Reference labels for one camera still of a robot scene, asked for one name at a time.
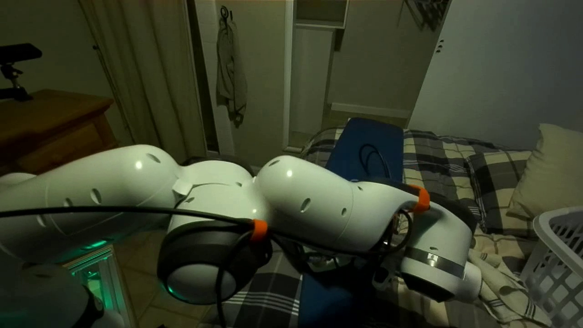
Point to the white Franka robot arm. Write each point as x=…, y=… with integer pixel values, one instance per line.
x=121, y=187

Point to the blue ironing board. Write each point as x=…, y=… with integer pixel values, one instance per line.
x=349, y=136

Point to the white room door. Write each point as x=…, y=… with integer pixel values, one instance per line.
x=267, y=91

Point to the beige curtain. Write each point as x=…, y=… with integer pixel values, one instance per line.
x=170, y=91

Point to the plaid bed comforter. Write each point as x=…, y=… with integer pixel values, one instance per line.
x=449, y=164

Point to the green lit robot stand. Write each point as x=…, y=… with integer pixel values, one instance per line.
x=92, y=266

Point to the white closet door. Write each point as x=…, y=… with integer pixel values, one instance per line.
x=503, y=73

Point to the wooden dresser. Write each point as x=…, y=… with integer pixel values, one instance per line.
x=55, y=120

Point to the white cloth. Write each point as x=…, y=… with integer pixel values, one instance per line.
x=503, y=284

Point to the cream pillow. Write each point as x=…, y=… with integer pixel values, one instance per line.
x=553, y=175

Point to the white laundry basket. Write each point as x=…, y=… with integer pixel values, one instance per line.
x=562, y=220

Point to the dark wall hanging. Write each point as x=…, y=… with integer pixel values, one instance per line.
x=429, y=11

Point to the black camera on stand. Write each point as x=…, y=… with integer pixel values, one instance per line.
x=19, y=51

